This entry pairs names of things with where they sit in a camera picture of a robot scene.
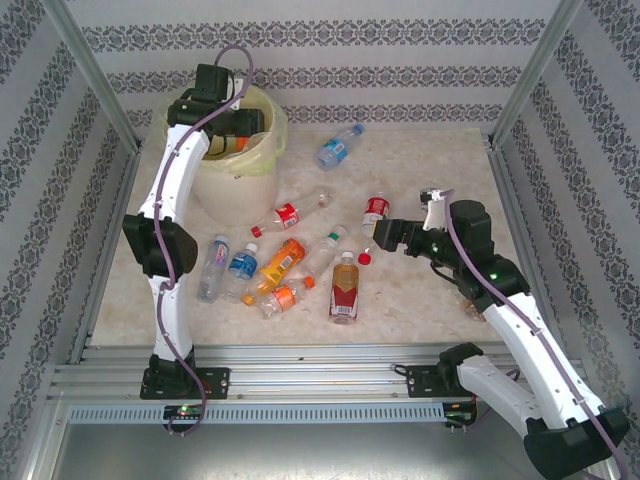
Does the clear bottle light blue label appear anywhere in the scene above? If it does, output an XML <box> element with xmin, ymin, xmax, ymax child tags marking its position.
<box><xmin>312</xmin><ymin>123</ymin><xmax>366</xmax><ymax>173</ymax></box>

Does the wide aluminium base rail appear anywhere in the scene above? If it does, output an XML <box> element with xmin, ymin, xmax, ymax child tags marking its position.
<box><xmin>47</xmin><ymin>342</ymin><xmax>591</xmax><ymax>402</ymax></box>

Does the clear bottle orange label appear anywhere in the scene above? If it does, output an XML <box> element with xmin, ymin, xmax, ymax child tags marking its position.
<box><xmin>258</xmin><ymin>275</ymin><xmax>317</xmax><ymax>321</ymax></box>

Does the aluminium frame rail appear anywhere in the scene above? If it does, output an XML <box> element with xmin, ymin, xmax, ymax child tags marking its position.
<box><xmin>68</xmin><ymin>147</ymin><xmax>144</xmax><ymax>365</ymax></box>

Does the clear cola bottle red cap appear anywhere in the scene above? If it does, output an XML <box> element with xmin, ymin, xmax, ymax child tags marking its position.
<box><xmin>250</xmin><ymin>188</ymin><xmax>335</xmax><ymax>239</ymax></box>

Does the white plastic bin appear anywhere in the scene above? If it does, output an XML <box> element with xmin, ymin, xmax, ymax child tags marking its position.
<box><xmin>192</xmin><ymin>84</ymin><xmax>290</xmax><ymax>226</ymax></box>

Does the crushed clear bottle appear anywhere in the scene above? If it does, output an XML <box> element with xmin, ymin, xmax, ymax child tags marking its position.
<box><xmin>462</xmin><ymin>293</ymin><xmax>490</xmax><ymax>323</ymax></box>

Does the water bottle blue label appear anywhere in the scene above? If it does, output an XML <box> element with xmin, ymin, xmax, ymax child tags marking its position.
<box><xmin>221</xmin><ymin>242</ymin><xmax>260</xmax><ymax>305</ymax></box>

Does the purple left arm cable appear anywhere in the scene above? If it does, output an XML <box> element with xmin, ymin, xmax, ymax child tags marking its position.
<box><xmin>149</xmin><ymin>44</ymin><xmax>255</xmax><ymax>440</ymax></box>

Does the orange juice bottle yellow label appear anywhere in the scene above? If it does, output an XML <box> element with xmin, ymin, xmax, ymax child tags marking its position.
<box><xmin>241</xmin><ymin>237</ymin><xmax>308</xmax><ymax>308</ymax></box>

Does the tea bottle red label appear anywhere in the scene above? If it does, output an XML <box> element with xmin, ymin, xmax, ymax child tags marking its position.
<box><xmin>327</xmin><ymin>250</ymin><xmax>362</xmax><ymax>327</ymax></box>

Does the slotted metal cable duct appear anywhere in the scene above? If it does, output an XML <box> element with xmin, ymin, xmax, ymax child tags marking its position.
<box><xmin>67</xmin><ymin>402</ymin><xmax>447</xmax><ymax>426</ymax></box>

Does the small controller board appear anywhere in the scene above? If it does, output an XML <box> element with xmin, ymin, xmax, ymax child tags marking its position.
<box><xmin>162</xmin><ymin>403</ymin><xmax>206</xmax><ymax>422</ymax></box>
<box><xmin>443</xmin><ymin>407</ymin><xmax>480</xmax><ymax>427</ymax></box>

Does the small clear bottle red cap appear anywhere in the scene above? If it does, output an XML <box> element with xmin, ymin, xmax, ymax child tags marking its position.
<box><xmin>356</xmin><ymin>233</ymin><xmax>382</xmax><ymax>266</ymax></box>

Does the thin black cable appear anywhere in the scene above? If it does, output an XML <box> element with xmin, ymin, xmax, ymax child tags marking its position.
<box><xmin>208</xmin><ymin>132</ymin><xmax>240</xmax><ymax>157</ymax></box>

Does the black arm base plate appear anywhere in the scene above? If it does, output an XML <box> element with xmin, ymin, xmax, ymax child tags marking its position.
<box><xmin>139</xmin><ymin>366</ymin><xmax>232</xmax><ymax>401</ymax></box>
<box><xmin>403</xmin><ymin>363</ymin><xmax>479</xmax><ymax>400</ymax></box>

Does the grey metal panel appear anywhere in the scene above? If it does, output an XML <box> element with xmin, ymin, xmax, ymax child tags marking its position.
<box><xmin>47</xmin><ymin>422</ymin><xmax>551</xmax><ymax>480</ymax></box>

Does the clear bottle red teal label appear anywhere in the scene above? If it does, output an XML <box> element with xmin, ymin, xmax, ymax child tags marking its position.
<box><xmin>360</xmin><ymin>192</ymin><xmax>391</xmax><ymax>239</ymax></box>

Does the clear bottle green cap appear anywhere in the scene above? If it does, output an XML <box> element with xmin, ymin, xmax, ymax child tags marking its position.
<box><xmin>298</xmin><ymin>225</ymin><xmax>348</xmax><ymax>282</ymax></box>

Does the clear bottle pink blue label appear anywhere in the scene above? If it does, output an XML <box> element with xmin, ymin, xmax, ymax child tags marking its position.
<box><xmin>196</xmin><ymin>234</ymin><xmax>232</xmax><ymax>305</ymax></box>

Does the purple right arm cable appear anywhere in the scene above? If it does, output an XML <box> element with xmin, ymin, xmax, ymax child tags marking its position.
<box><xmin>442</xmin><ymin>188</ymin><xmax>629</xmax><ymax>480</ymax></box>

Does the aluminium frame post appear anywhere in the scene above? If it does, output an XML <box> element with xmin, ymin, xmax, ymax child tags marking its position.
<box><xmin>42</xmin><ymin>0</ymin><xmax>142</xmax><ymax>151</ymax></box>
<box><xmin>488</xmin><ymin>0</ymin><xmax>585</xmax><ymax>147</ymax></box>

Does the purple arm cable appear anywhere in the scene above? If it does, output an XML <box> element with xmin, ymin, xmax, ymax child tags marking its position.
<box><xmin>149</xmin><ymin>44</ymin><xmax>255</xmax><ymax>440</ymax></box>
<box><xmin>442</xmin><ymin>188</ymin><xmax>629</xmax><ymax>480</ymax></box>

